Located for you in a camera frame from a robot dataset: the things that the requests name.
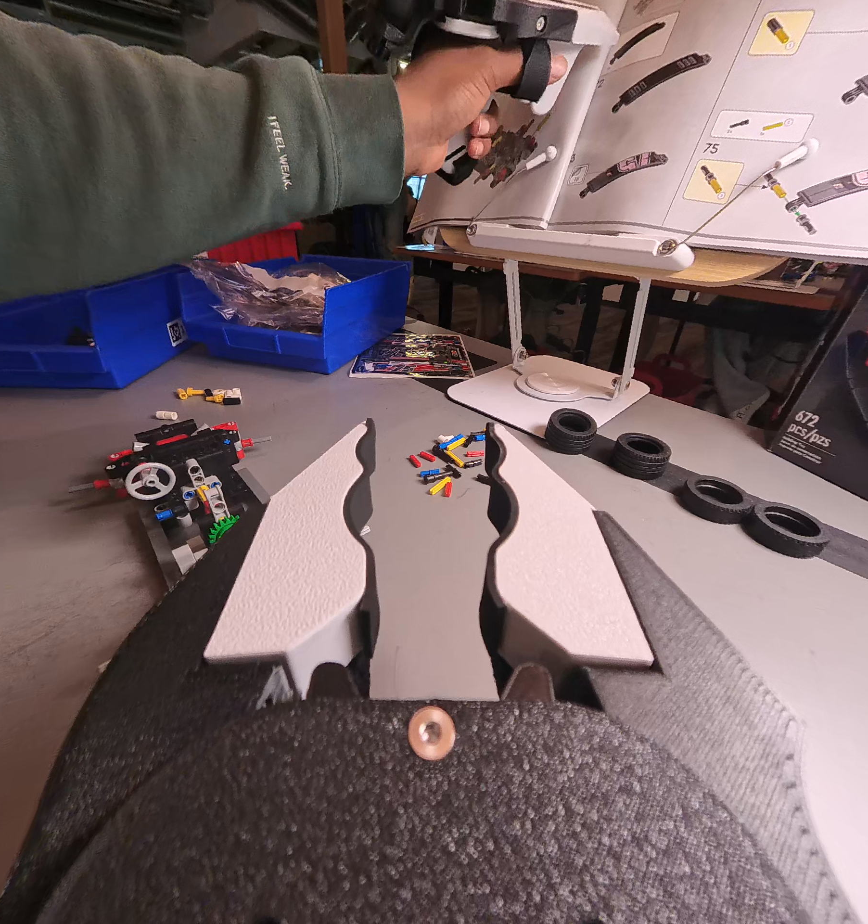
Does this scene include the person's left hand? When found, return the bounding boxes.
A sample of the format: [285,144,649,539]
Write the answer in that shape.
[394,43,571,180]

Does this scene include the blue plastic bin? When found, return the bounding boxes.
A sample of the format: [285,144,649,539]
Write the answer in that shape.
[178,254,412,375]
[0,263,194,391]

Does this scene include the colourful sticker sheet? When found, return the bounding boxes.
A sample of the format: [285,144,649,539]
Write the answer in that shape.
[349,332,477,381]

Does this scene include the lego instruction booklet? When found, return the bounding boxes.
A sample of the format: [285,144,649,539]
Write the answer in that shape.
[408,0,868,262]

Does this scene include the clear bags of lego parts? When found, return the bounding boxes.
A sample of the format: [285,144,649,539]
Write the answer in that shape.
[189,258,353,335]

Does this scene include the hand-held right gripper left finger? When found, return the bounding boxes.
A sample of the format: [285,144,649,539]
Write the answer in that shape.
[203,419,381,700]

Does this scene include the black lego set box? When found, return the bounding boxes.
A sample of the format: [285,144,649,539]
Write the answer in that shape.
[765,270,868,515]

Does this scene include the black lego tire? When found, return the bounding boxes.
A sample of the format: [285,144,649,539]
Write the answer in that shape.
[747,501,832,560]
[611,432,672,481]
[678,475,757,526]
[545,408,599,455]

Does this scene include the white book stand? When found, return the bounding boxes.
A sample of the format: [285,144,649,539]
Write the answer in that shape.
[423,137,789,438]

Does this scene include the pile of small lego pins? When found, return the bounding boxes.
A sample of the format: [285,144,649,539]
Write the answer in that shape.
[407,431,494,498]

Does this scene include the lego car chassis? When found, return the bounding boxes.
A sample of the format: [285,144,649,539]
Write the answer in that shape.
[69,420,272,589]

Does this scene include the brown wooden table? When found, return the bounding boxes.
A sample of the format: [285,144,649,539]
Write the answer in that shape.
[398,245,839,313]

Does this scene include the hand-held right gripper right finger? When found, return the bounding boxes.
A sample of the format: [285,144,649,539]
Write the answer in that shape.
[481,422,656,685]

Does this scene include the red plastic bin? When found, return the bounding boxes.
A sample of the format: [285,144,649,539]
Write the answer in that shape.
[206,222,305,265]

